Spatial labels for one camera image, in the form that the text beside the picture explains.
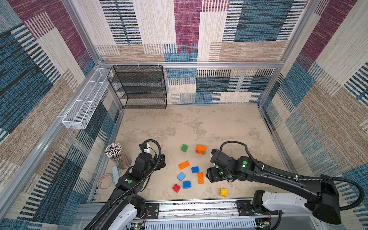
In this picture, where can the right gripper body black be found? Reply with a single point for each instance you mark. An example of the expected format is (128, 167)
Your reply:
(215, 166)

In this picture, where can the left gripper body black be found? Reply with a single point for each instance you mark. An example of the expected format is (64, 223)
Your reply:
(153, 166)

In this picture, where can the yellow lego brick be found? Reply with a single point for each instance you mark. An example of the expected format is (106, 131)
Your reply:
(223, 192)

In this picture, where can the dark green lego brick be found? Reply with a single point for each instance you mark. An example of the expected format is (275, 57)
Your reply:
(184, 148)

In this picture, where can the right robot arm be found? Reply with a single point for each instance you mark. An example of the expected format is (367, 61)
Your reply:
(319, 198)

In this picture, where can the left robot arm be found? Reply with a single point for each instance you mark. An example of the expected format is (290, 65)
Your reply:
(125, 204)

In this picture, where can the blue lego brick centre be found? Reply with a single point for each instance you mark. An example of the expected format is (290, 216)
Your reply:
(195, 169)

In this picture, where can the light blue lego brick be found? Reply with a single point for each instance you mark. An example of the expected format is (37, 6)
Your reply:
(181, 176)

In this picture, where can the red lego brick left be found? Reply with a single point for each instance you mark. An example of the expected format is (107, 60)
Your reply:
(176, 188)

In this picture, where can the blue lego brick lower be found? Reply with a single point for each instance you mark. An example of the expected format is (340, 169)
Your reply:
(187, 185)

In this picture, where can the light blue small object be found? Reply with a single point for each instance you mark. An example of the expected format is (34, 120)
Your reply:
(116, 174)

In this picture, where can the cup of pens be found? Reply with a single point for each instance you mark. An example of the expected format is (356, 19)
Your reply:
(116, 153)

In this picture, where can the circuit board with leds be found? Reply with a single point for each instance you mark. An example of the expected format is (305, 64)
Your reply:
(262, 224)

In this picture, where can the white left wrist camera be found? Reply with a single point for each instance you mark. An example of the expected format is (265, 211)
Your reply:
(145, 148)

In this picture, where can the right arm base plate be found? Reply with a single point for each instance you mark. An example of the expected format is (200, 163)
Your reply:
(245, 208)

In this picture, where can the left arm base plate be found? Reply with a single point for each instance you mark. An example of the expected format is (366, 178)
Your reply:
(151, 211)

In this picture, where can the white cable duct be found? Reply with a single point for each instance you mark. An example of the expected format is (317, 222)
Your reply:
(209, 224)

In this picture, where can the black wire mesh shelf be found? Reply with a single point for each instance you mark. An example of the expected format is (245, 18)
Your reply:
(139, 86)

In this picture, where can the white wire mesh basket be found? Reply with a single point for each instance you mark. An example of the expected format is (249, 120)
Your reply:
(83, 108)

